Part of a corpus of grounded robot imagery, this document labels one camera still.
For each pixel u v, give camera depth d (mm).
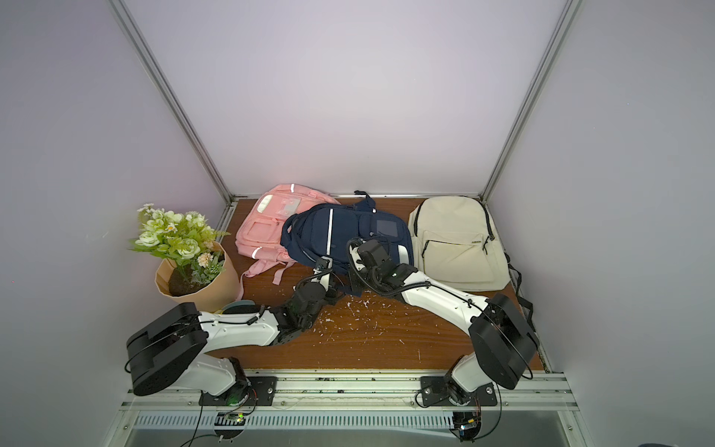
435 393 726
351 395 742
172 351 432
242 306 879
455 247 1026
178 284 817
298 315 642
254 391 726
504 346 421
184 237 739
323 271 704
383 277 628
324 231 922
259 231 1073
